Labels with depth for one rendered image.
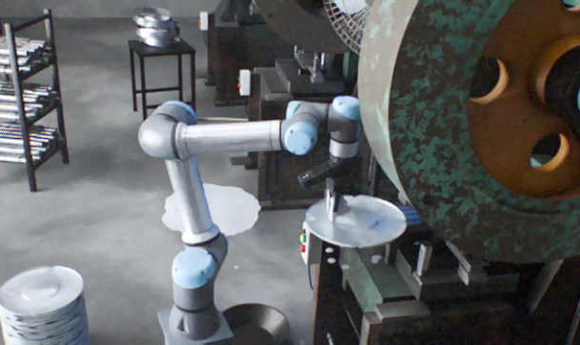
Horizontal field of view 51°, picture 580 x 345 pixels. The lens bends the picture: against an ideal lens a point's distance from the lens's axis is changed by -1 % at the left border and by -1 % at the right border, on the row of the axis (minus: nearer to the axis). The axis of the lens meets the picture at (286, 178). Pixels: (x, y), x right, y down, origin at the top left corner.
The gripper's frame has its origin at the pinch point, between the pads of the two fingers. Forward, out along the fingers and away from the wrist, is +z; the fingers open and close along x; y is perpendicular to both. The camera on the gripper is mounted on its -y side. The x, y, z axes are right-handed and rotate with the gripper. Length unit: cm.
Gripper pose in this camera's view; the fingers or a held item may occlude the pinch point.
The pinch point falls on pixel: (330, 218)
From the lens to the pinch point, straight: 177.4
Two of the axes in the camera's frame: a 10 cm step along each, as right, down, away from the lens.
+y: 9.8, -0.5, 2.1
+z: -0.5, 9.0, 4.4
